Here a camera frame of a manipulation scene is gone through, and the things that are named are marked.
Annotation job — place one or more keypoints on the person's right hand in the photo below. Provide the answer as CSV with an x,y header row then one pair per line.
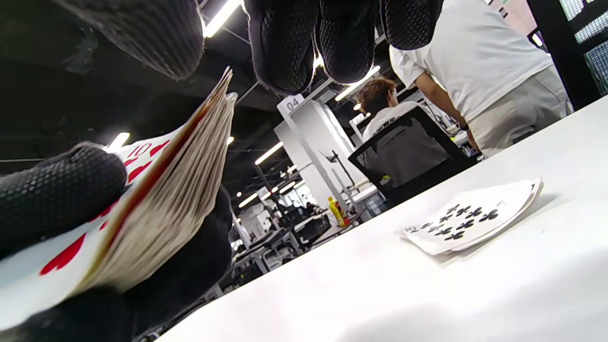
x,y
285,38

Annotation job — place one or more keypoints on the person's left hand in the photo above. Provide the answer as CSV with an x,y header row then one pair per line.
x,y
57,190

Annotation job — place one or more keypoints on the red hearts playing card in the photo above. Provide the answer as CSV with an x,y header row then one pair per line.
x,y
47,285

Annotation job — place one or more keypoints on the deck of playing cards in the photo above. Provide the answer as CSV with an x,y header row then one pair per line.
x,y
166,213

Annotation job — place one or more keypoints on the black clubs playing card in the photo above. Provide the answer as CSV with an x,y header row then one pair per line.
x,y
475,216

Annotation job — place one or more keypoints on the long ceiling light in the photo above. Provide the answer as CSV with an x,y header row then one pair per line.
x,y
269,153
118,141
356,84
221,19

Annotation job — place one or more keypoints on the yellow bottle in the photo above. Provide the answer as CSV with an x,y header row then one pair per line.
x,y
336,211

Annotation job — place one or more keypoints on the orange red bottle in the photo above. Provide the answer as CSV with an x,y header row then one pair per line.
x,y
345,216

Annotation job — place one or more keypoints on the black chair with chrome base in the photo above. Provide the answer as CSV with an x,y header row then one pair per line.
x,y
418,183

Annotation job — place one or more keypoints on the black wristwatch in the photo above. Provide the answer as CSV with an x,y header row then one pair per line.
x,y
464,127

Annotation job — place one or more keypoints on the black mesh office chair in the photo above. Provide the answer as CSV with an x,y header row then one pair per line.
x,y
551,47

